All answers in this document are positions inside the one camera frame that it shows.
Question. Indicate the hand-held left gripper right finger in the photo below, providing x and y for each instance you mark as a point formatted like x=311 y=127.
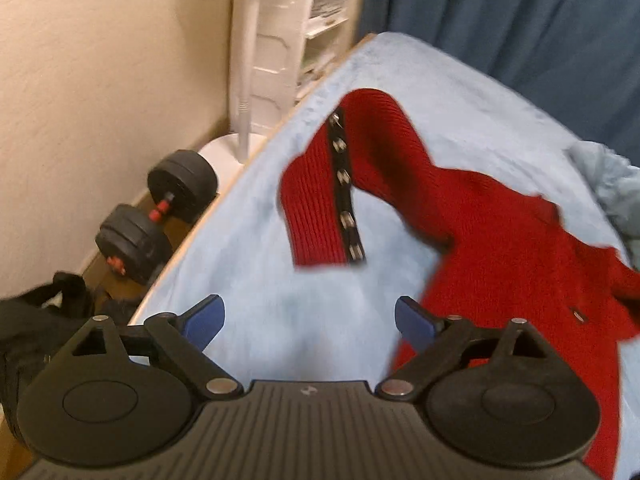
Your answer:
x=414 y=321

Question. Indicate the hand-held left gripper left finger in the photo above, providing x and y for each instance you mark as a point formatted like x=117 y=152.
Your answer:
x=205 y=320

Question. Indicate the red knit cardigan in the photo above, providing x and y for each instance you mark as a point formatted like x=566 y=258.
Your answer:
x=500 y=235

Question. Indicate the light blue fleece bed blanket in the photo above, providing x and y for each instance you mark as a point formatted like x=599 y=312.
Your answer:
x=300 y=310

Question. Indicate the black bag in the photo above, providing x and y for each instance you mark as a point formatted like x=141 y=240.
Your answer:
x=30 y=325

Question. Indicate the crumpled light blue blanket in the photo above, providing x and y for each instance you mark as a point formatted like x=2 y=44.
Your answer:
x=607 y=185

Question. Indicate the white standing fan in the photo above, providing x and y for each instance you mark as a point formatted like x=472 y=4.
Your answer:
x=245 y=85

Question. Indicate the white shelf unit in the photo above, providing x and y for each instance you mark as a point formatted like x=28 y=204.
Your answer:
x=275 y=60

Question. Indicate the dark blue curtain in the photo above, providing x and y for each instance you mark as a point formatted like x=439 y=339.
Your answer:
x=500 y=20

